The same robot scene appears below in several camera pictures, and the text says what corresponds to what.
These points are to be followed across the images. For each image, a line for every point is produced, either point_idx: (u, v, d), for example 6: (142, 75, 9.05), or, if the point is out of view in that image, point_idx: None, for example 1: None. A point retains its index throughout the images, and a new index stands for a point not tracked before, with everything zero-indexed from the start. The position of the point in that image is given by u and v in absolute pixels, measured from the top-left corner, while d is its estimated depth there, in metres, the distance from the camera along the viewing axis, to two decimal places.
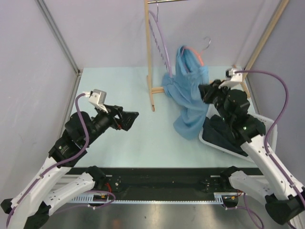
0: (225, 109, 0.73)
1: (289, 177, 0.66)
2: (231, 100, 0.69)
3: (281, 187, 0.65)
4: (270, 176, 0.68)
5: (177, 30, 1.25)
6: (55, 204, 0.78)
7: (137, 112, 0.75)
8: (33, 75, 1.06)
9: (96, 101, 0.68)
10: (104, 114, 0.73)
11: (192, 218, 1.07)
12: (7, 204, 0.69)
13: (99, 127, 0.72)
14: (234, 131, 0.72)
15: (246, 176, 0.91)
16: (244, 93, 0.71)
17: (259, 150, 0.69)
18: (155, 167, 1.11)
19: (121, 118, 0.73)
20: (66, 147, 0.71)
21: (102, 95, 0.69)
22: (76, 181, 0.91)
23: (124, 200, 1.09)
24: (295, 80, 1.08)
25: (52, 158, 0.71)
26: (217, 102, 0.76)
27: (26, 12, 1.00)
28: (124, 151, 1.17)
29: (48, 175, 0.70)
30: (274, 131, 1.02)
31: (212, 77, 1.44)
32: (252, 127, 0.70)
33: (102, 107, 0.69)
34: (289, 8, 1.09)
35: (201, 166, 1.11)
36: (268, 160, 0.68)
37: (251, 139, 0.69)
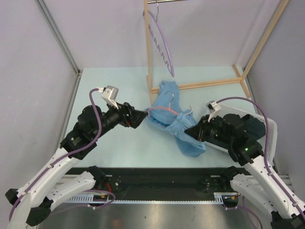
0: (225, 135, 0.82)
1: (291, 196, 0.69)
2: (227, 123, 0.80)
3: (284, 206, 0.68)
4: (273, 195, 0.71)
5: (177, 31, 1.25)
6: (57, 198, 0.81)
7: (147, 112, 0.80)
8: (32, 74, 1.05)
9: (107, 96, 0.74)
10: (115, 110, 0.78)
11: (192, 218, 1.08)
12: (13, 193, 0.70)
13: (109, 122, 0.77)
14: (236, 153, 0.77)
15: (249, 183, 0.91)
16: (238, 116, 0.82)
17: (261, 171, 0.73)
18: (155, 167, 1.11)
19: (130, 116, 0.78)
20: (78, 139, 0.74)
21: (114, 91, 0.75)
22: (78, 179, 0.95)
23: (124, 200, 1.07)
24: (295, 80, 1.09)
25: (63, 149, 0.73)
26: (215, 133, 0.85)
27: (27, 13, 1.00)
28: (124, 151, 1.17)
29: (58, 165, 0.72)
30: (274, 130, 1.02)
31: (211, 77, 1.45)
32: (252, 148, 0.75)
33: (112, 102, 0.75)
34: (289, 8, 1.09)
35: (201, 166, 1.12)
36: (269, 180, 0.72)
37: (252, 160, 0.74)
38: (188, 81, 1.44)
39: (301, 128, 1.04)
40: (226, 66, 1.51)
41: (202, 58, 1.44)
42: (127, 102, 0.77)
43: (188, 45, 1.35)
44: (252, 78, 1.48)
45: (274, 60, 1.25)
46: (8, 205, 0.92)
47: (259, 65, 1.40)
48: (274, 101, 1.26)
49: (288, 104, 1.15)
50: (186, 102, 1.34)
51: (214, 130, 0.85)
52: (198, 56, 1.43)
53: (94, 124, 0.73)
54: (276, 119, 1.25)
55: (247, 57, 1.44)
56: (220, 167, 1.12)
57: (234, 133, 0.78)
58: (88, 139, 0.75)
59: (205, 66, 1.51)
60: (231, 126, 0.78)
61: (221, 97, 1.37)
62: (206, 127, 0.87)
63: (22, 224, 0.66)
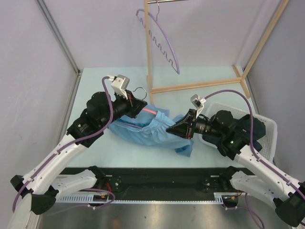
0: (215, 130, 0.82)
1: (283, 176, 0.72)
2: (220, 122, 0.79)
3: (279, 188, 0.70)
4: (268, 180, 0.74)
5: (178, 30, 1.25)
6: (62, 189, 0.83)
7: (146, 102, 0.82)
8: (32, 74, 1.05)
9: (118, 86, 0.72)
10: (123, 100, 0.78)
11: (192, 218, 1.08)
12: (19, 179, 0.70)
13: (117, 111, 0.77)
14: (225, 148, 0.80)
15: (248, 178, 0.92)
16: (228, 114, 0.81)
17: (250, 158, 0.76)
18: (154, 167, 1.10)
19: (132, 104, 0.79)
20: (85, 126, 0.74)
21: (125, 81, 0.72)
22: (80, 175, 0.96)
23: (124, 200, 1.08)
24: (296, 80, 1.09)
25: (70, 135, 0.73)
26: (207, 129, 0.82)
27: (27, 13, 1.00)
28: (124, 151, 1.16)
29: (65, 151, 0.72)
30: (274, 130, 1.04)
31: (211, 78, 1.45)
32: (238, 140, 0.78)
33: (123, 92, 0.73)
34: (289, 8, 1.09)
35: (202, 166, 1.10)
36: (260, 166, 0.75)
37: (240, 150, 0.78)
38: (188, 81, 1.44)
39: (301, 127, 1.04)
40: (226, 66, 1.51)
41: (202, 58, 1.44)
42: (130, 92, 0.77)
43: (188, 45, 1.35)
44: (252, 78, 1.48)
45: (274, 60, 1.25)
46: (7, 205, 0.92)
47: (259, 65, 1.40)
48: (274, 101, 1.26)
49: (288, 104, 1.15)
50: (185, 102, 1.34)
51: (203, 126, 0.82)
52: (198, 57, 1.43)
53: (103, 110, 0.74)
54: (276, 119, 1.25)
55: (247, 57, 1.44)
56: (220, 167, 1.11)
57: (226, 132, 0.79)
58: (95, 126, 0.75)
59: (205, 66, 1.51)
60: (225, 126, 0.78)
61: (221, 97, 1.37)
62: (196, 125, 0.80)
63: (22, 224, 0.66)
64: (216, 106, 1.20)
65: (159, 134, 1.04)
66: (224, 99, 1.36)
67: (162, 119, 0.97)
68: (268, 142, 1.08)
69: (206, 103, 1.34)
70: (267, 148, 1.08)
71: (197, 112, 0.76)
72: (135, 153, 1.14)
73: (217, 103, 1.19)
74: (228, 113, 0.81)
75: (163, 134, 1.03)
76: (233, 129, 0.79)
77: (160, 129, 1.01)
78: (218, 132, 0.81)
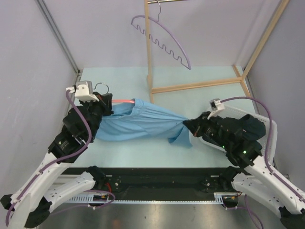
0: (221, 138, 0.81)
1: (296, 191, 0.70)
2: (225, 130, 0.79)
3: (292, 203, 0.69)
4: (279, 194, 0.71)
5: (177, 30, 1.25)
6: (56, 200, 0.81)
7: (111, 93, 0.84)
8: (32, 75, 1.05)
9: (86, 92, 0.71)
10: (95, 104, 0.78)
11: (192, 218, 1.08)
12: (7, 200, 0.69)
13: (97, 115, 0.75)
14: (236, 157, 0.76)
15: (251, 182, 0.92)
16: (233, 122, 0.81)
17: (264, 171, 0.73)
18: (158, 167, 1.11)
19: (104, 103, 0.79)
20: (66, 142, 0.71)
21: (88, 85, 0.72)
22: (77, 180, 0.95)
23: (124, 200, 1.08)
24: (296, 79, 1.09)
25: (51, 154, 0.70)
26: (211, 133, 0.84)
27: (27, 13, 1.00)
28: (125, 150, 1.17)
29: (47, 171, 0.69)
30: (274, 130, 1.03)
31: (211, 77, 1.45)
32: (251, 149, 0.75)
33: (92, 96, 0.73)
34: (289, 8, 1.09)
35: (201, 167, 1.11)
36: (273, 179, 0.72)
37: (253, 161, 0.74)
38: (188, 81, 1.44)
39: (301, 128, 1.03)
40: (226, 66, 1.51)
41: (202, 58, 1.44)
42: (98, 93, 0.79)
43: (188, 45, 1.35)
44: (252, 78, 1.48)
45: (274, 60, 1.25)
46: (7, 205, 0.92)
47: (259, 65, 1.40)
48: (274, 101, 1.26)
49: (288, 104, 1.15)
50: (186, 102, 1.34)
51: (210, 129, 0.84)
52: (198, 56, 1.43)
53: (81, 125, 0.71)
54: (276, 119, 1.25)
55: (247, 57, 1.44)
56: (220, 167, 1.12)
57: (232, 139, 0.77)
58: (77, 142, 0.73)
59: (205, 66, 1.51)
60: (230, 133, 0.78)
61: (221, 97, 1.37)
62: (204, 124, 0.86)
63: (22, 225, 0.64)
64: None
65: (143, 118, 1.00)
66: (224, 99, 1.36)
67: (142, 104, 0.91)
68: None
69: (207, 103, 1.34)
70: (267, 148, 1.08)
71: (211, 113, 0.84)
72: (135, 149, 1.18)
73: None
74: (232, 121, 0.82)
75: (148, 117, 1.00)
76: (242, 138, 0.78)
77: (143, 113, 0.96)
78: (225, 140, 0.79)
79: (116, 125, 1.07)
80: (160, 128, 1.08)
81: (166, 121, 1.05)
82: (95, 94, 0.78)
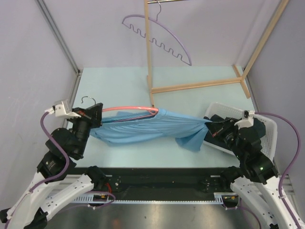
0: (237, 146, 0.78)
1: (297, 220, 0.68)
2: (242, 139, 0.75)
3: None
4: (279, 216, 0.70)
5: (178, 29, 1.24)
6: (52, 210, 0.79)
7: (101, 103, 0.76)
8: (32, 75, 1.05)
9: (63, 112, 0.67)
10: (79, 120, 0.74)
11: (192, 218, 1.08)
12: (4, 215, 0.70)
13: (82, 134, 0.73)
14: (249, 170, 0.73)
15: (250, 191, 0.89)
16: (255, 132, 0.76)
17: (273, 192, 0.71)
18: (160, 168, 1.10)
19: (89, 118, 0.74)
20: (53, 163, 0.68)
21: (65, 104, 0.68)
22: (74, 184, 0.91)
23: (124, 200, 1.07)
24: (296, 79, 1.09)
25: (40, 173, 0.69)
26: (231, 138, 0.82)
27: (27, 14, 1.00)
28: (129, 153, 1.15)
29: (37, 190, 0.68)
30: (274, 130, 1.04)
31: (212, 77, 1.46)
32: (269, 166, 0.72)
33: (71, 114, 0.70)
34: (290, 7, 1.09)
35: (203, 166, 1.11)
36: (279, 202, 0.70)
37: (266, 181, 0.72)
38: (188, 81, 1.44)
39: (301, 127, 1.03)
40: (226, 66, 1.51)
41: (203, 58, 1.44)
42: (78, 108, 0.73)
43: (188, 45, 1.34)
44: (252, 78, 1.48)
45: (274, 60, 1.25)
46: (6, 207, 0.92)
47: (259, 65, 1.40)
48: (274, 101, 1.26)
49: (287, 103, 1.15)
50: (186, 102, 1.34)
51: (230, 135, 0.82)
52: (198, 56, 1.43)
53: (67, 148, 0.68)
54: (276, 119, 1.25)
55: (247, 57, 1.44)
56: (220, 167, 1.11)
57: (249, 150, 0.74)
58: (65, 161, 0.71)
59: (206, 66, 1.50)
60: (248, 142, 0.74)
61: (221, 97, 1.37)
62: (228, 127, 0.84)
63: (22, 224, 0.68)
64: (216, 106, 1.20)
65: (159, 122, 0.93)
66: (224, 99, 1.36)
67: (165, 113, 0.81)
68: (268, 142, 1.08)
69: (207, 103, 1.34)
70: (267, 148, 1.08)
71: (240, 121, 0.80)
72: (144, 153, 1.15)
73: (217, 103, 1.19)
74: (254, 130, 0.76)
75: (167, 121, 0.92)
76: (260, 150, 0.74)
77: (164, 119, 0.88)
78: (240, 150, 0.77)
79: (129, 128, 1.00)
80: (175, 130, 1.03)
81: (183, 126, 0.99)
82: (75, 110, 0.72)
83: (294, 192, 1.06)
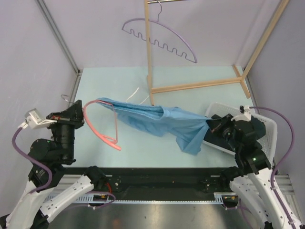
0: (235, 139, 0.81)
1: (289, 213, 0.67)
2: (238, 130, 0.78)
3: (279, 222, 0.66)
4: (271, 209, 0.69)
5: (178, 29, 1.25)
6: (52, 213, 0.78)
7: (78, 101, 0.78)
8: (32, 75, 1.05)
9: (36, 122, 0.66)
10: (59, 125, 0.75)
11: (192, 218, 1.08)
12: (3, 221, 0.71)
13: (66, 137, 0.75)
14: (242, 161, 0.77)
15: (249, 188, 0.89)
16: (249, 124, 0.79)
17: (265, 183, 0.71)
18: (159, 167, 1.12)
19: (69, 119, 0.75)
20: (42, 171, 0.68)
21: (34, 114, 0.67)
22: (74, 186, 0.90)
23: (124, 200, 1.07)
24: (296, 79, 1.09)
25: (31, 182, 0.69)
26: (228, 132, 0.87)
27: (27, 14, 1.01)
28: (130, 153, 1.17)
29: (29, 197, 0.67)
30: (274, 130, 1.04)
31: (212, 77, 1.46)
32: (261, 158, 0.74)
33: (44, 122, 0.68)
34: (290, 7, 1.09)
35: (202, 166, 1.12)
36: (271, 194, 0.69)
37: (258, 171, 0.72)
38: (188, 81, 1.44)
39: (301, 127, 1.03)
40: (226, 66, 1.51)
41: (203, 58, 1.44)
42: (52, 114, 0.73)
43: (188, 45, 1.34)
44: (252, 78, 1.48)
45: (274, 60, 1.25)
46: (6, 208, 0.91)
47: (259, 65, 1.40)
48: (274, 101, 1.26)
49: (287, 103, 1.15)
50: (187, 102, 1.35)
51: (228, 130, 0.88)
52: (198, 56, 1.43)
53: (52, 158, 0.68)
54: (276, 119, 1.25)
55: (247, 57, 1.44)
56: (219, 167, 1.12)
57: (243, 140, 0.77)
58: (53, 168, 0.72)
59: (205, 66, 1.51)
60: (242, 134, 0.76)
61: (220, 97, 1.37)
62: (225, 123, 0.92)
63: (22, 225, 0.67)
64: (216, 106, 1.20)
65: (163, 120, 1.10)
66: (225, 99, 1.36)
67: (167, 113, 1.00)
68: (268, 142, 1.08)
69: (207, 103, 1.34)
70: (266, 148, 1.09)
71: (238, 117, 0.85)
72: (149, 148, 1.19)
73: (217, 103, 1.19)
74: (249, 123, 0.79)
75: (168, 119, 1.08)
76: (255, 143, 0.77)
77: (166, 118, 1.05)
78: (236, 142, 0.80)
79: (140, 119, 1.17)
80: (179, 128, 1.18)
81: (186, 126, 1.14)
82: (48, 116, 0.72)
83: (294, 192, 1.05)
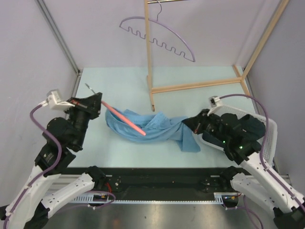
0: (220, 132, 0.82)
1: (289, 189, 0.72)
2: (224, 124, 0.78)
3: (283, 200, 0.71)
4: (272, 191, 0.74)
5: (177, 29, 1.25)
6: (54, 206, 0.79)
7: (99, 93, 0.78)
8: (32, 75, 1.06)
9: (56, 101, 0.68)
10: (77, 111, 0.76)
11: (192, 218, 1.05)
12: (3, 212, 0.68)
13: (80, 124, 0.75)
14: (232, 152, 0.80)
15: (249, 182, 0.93)
16: (233, 116, 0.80)
17: (258, 167, 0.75)
18: (159, 167, 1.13)
19: (86, 107, 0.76)
20: (50, 155, 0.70)
21: (55, 94, 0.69)
22: (76, 183, 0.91)
23: (124, 200, 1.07)
24: (295, 79, 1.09)
25: (38, 167, 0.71)
26: (211, 129, 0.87)
27: (26, 13, 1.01)
28: (130, 153, 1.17)
29: (35, 184, 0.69)
30: (273, 131, 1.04)
31: (212, 77, 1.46)
32: (247, 145, 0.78)
33: (63, 103, 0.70)
34: (289, 7, 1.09)
35: (202, 166, 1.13)
36: (267, 176, 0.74)
37: (248, 157, 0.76)
38: (188, 81, 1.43)
39: (301, 127, 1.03)
40: (226, 66, 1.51)
41: (203, 58, 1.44)
42: (72, 98, 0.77)
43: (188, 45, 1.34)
44: (252, 78, 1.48)
45: (274, 60, 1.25)
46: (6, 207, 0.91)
47: (259, 65, 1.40)
48: (274, 101, 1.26)
49: (287, 103, 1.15)
50: (187, 102, 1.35)
51: (210, 126, 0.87)
52: (198, 57, 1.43)
53: (65, 139, 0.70)
54: (275, 119, 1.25)
55: (247, 57, 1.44)
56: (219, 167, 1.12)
57: (230, 133, 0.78)
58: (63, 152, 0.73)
59: (205, 66, 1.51)
60: (229, 127, 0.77)
61: (221, 97, 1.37)
62: (204, 121, 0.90)
63: (21, 224, 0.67)
64: None
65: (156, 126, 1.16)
66: (225, 99, 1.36)
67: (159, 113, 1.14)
68: (268, 143, 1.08)
69: (207, 103, 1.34)
70: (266, 148, 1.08)
71: (211, 110, 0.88)
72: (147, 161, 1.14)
73: (217, 103, 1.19)
74: (234, 115, 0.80)
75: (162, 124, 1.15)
76: (241, 133, 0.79)
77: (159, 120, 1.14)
78: (223, 135, 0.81)
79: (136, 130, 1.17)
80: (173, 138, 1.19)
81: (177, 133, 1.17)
82: (68, 100, 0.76)
83: None
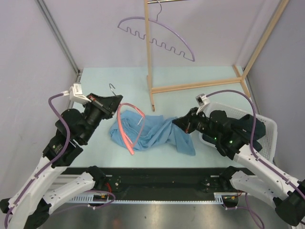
0: (211, 130, 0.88)
1: (282, 175, 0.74)
2: (214, 121, 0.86)
3: (279, 186, 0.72)
4: (267, 179, 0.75)
5: (178, 29, 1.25)
6: (55, 202, 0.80)
7: (119, 96, 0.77)
8: (32, 75, 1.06)
9: (76, 93, 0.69)
10: (93, 108, 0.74)
11: (192, 218, 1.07)
12: (5, 204, 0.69)
13: (93, 120, 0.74)
14: (224, 148, 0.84)
15: (248, 178, 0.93)
16: (222, 113, 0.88)
17: (249, 157, 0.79)
18: (159, 167, 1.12)
19: (103, 105, 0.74)
20: (60, 146, 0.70)
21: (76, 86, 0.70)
22: (76, 180, 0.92)
23: (124, 200, 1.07)
24: (296, 78, 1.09)
25: (46, 158, 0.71)
26: (201, 126, 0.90)
27: (27, 13, 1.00)
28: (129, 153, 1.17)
29: (43, 175, 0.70)
30: (274, 131, 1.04)
31: (212, 77, 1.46)
32: (238, 140, 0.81)
33: (81, 97, 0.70)
34: (290, 7, 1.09)
35: (201, 166, 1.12)
36: (259, 164, 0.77)
37: (239, 150, 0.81)
38: (188, 81, 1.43)
39: (301, 126, 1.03)
40: (226, 66, 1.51)
41: (203, 58, 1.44)
42: (91, 94, 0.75)
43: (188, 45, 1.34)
44: (252, 78, 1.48)
45: (274, 59, 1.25)
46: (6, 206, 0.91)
47: (259, 65, 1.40)
48: (274, 101, 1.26)
49: (288, 103, 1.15)
50: (187, 102, 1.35)
51: (200, 123, 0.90)
52: (198, 57, 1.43)
53: (75, 130, 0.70)
54: (275, 119, 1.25)
55: (247, 57, 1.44)
56: (219, 167, 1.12)
57: (221, 130, 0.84)
58: (71, 145, 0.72)
59: (205, 66, 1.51)
60: (219, 124, 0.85)
61: (221, 97, 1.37)
62: (193, 120, 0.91)
63: (23, 222, 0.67)
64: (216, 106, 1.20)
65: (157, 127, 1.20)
66: (225, 99, 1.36)
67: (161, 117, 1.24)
68: (268, 142, 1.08)
69: None
70: (266, 148, 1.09)
71: (199, 109, 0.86)
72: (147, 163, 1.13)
73: (217, 103, 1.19)
74: (223, 113, 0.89)
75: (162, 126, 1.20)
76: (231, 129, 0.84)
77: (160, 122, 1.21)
78: (215, 132, 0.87)
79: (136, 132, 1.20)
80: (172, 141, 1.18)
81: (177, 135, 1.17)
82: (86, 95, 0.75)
83: None
